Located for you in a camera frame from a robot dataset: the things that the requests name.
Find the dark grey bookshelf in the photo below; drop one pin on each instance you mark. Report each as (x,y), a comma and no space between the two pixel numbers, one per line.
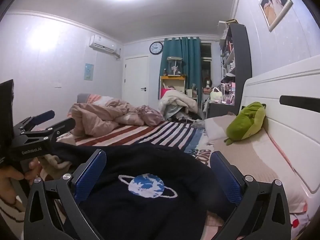
(241,62)

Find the round wall clock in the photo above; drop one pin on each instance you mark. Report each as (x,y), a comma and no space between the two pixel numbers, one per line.
(156,48)

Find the window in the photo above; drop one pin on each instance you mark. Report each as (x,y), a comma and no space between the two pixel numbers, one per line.
(206,65)

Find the white door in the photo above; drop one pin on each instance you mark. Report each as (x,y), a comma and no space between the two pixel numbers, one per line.
(136,77)

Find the wig on mannequin head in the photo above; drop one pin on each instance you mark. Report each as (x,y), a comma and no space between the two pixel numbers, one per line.
(207,83)

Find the glass display case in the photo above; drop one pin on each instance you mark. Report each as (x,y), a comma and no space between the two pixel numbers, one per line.
(174,67)

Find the pink crumpled duvet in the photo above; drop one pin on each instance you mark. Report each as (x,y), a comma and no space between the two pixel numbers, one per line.
(100,115)

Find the white air conditioner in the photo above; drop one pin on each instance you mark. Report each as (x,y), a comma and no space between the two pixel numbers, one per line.
(102,43)

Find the blue wall poster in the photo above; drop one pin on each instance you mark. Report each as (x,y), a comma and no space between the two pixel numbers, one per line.
(89,71)

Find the framed wall picture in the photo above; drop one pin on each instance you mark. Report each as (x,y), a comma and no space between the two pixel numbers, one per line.
(275,5)

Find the striped printed blanket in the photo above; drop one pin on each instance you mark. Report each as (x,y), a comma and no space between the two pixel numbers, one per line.
(150,132)

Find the teal curtain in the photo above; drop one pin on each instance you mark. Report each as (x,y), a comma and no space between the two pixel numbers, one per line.
(191,65)

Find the green plush toy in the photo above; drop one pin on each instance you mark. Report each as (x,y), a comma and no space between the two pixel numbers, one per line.
(246,122)

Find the pile of cream bedding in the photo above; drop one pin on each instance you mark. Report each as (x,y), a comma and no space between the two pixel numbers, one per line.
(177,102)

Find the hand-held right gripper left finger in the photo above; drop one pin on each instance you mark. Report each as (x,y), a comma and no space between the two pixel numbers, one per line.
(91,175)

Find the strawberry print bed sheet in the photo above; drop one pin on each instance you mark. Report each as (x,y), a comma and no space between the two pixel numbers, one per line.
(298,221)

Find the navy planet print sweater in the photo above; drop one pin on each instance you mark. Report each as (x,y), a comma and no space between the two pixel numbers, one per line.
(150,217)

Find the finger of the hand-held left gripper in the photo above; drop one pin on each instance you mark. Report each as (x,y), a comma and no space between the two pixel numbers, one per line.
(62,125)
(42,116)

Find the person's left forearm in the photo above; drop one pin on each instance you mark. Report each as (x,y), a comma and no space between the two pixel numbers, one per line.
(10,212)

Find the person's left hand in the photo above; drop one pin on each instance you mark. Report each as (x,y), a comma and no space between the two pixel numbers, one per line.
(8,182)

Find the yellow shelf unit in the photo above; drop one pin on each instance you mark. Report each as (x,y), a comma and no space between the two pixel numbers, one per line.
(172,78)

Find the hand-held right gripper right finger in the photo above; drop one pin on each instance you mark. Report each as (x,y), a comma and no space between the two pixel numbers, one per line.
(225,177)

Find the dark grey desk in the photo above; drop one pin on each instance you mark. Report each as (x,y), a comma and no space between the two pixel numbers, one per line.
(220,108)

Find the white bed headboard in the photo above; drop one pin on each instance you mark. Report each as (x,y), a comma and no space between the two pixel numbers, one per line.
(287,92)

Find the white handbag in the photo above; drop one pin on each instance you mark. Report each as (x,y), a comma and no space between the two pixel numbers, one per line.
(216,95)

